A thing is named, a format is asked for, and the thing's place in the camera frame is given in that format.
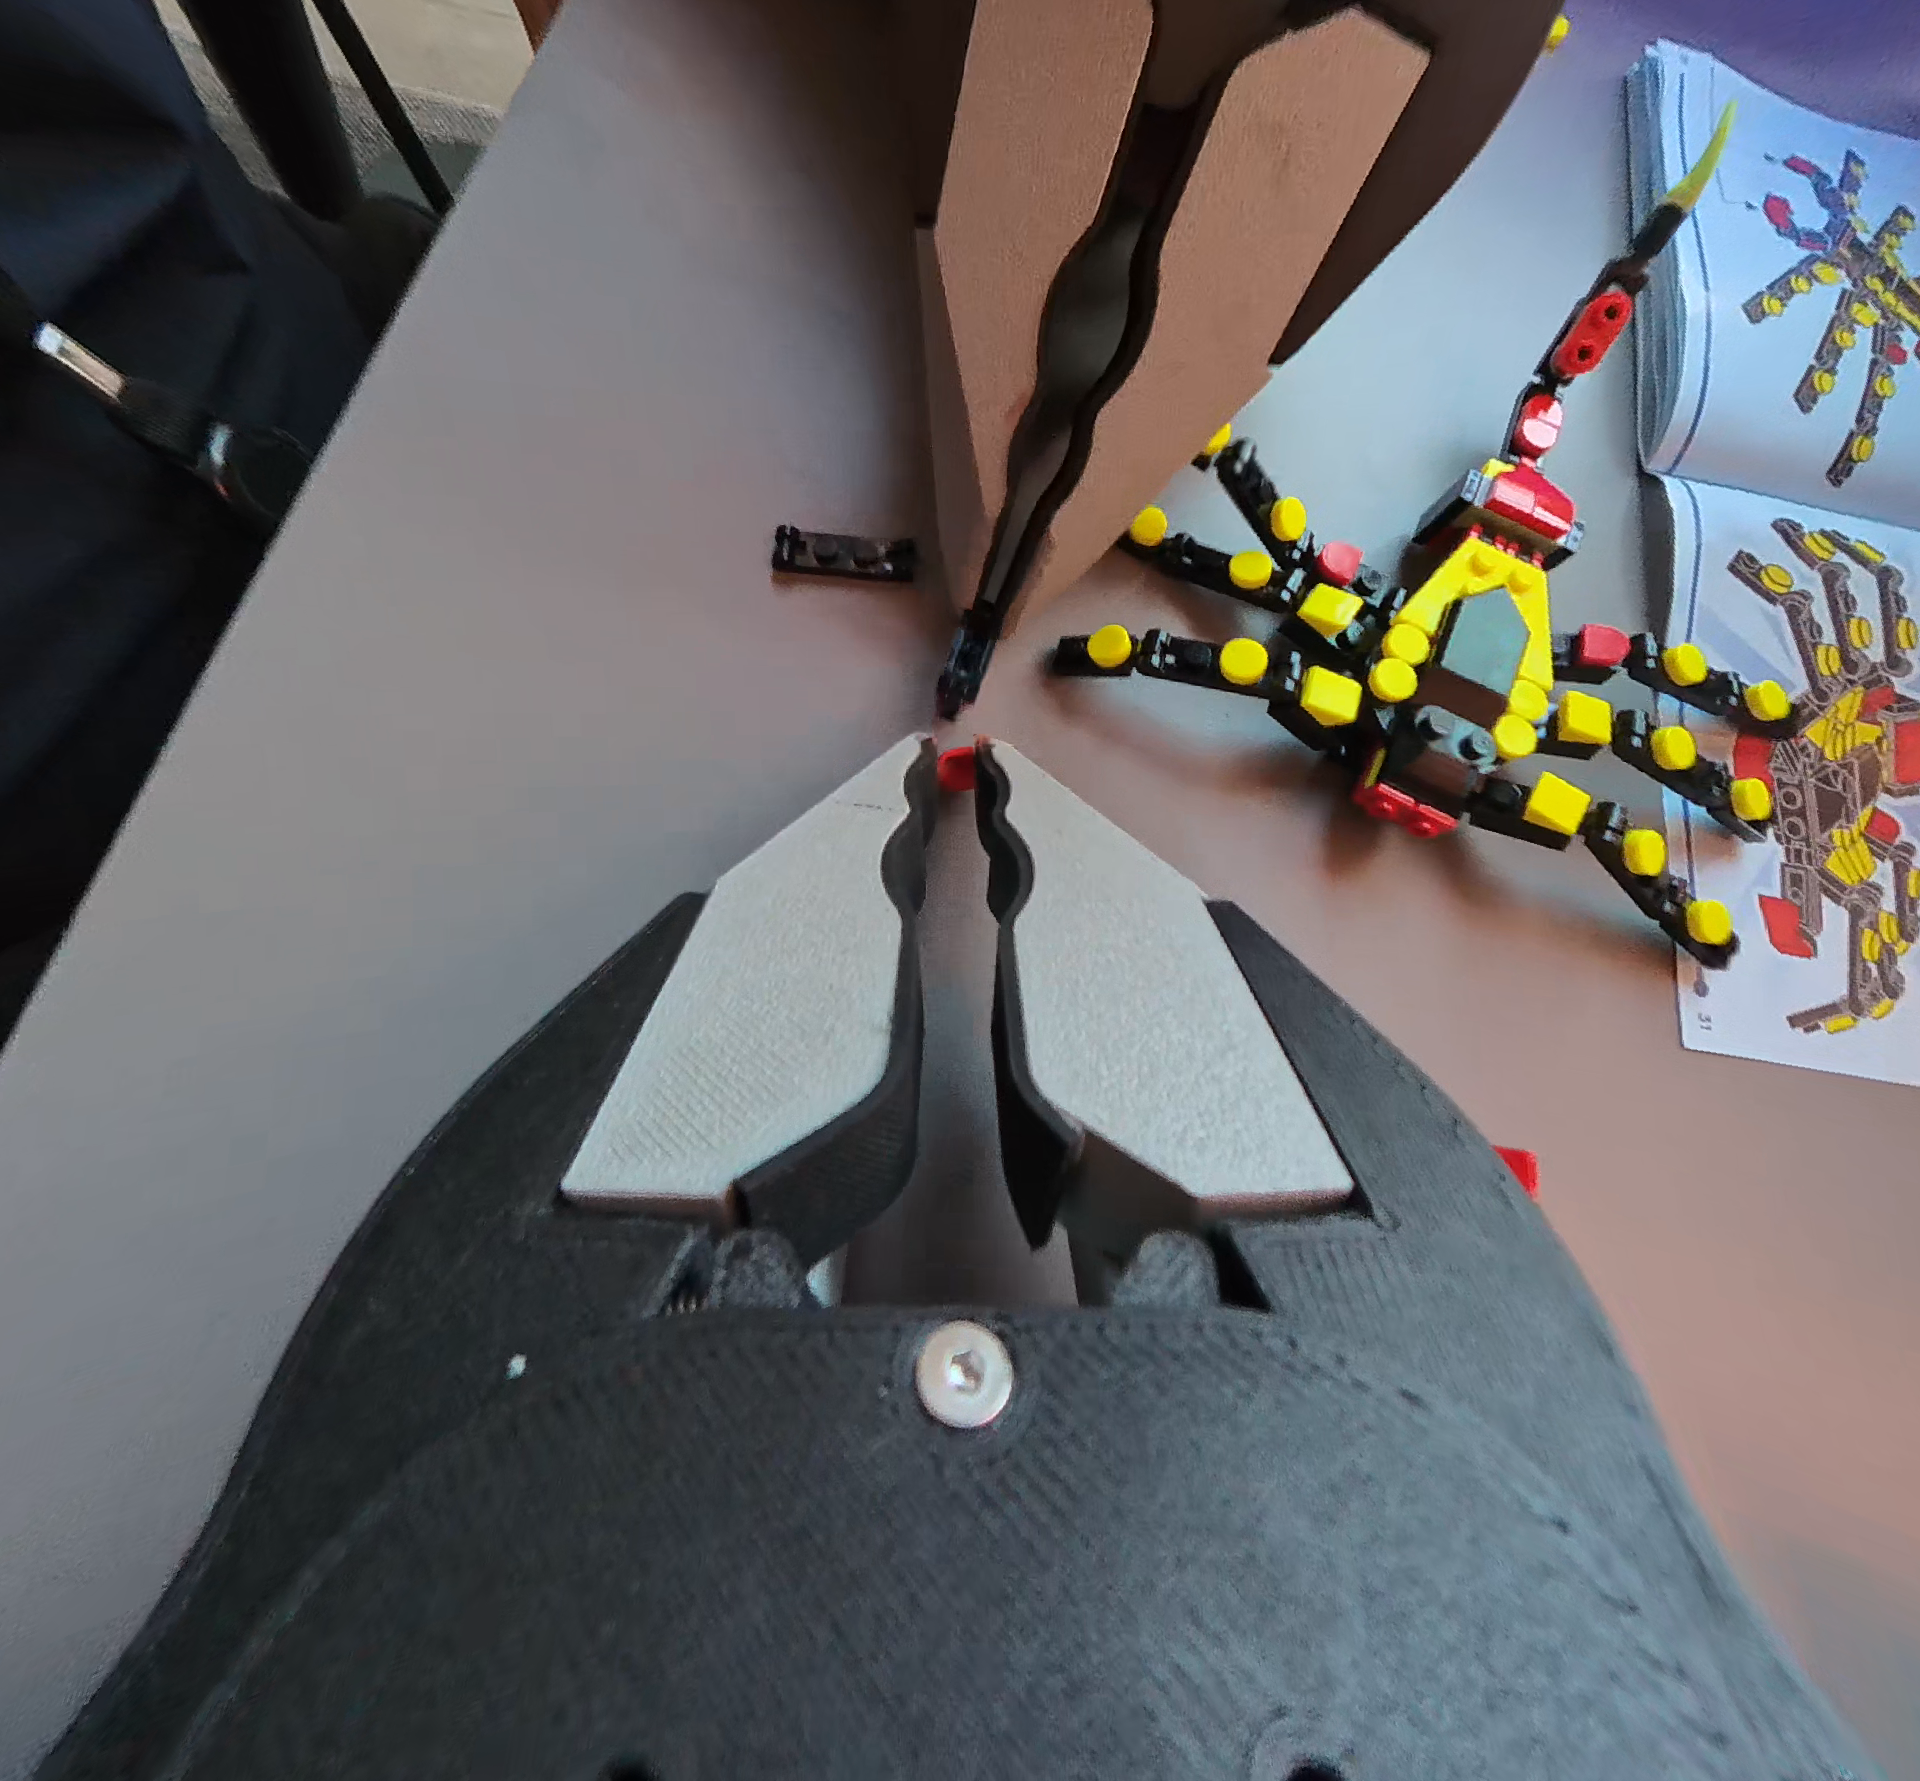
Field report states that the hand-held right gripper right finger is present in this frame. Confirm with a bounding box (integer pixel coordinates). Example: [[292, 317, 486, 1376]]
[[973, 740, 1360, 1252]]

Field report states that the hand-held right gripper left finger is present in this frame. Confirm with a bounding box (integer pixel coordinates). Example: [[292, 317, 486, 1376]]
[[559, 735, 943, 1269]]

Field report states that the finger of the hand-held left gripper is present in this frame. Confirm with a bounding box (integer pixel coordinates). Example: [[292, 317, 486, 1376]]
[[896, 0, 1161, 628], [990, 0, 1439, 630]]

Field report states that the small black lego piece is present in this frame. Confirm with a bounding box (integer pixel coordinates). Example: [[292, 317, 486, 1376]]
[[932, 609, 997, 723]]

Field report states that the black yellow lego scorpion model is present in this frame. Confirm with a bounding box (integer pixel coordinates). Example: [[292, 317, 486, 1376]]
[[1051, 99, 1802, 976]]

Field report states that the lego instruction booklet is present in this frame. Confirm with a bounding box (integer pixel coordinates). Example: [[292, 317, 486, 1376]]
[[1624, 38, 1920, 1085]]

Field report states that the flat black lego plate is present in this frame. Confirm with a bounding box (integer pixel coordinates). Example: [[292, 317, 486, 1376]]
[[772, 524, 920, 586]]

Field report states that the person's black chair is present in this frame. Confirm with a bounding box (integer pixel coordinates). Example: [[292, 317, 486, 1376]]
[[90, 0, 594, 222]]

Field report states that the black strap with metal clip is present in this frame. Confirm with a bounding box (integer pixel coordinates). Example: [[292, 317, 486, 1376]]
[[32, 319, 310, 531]]

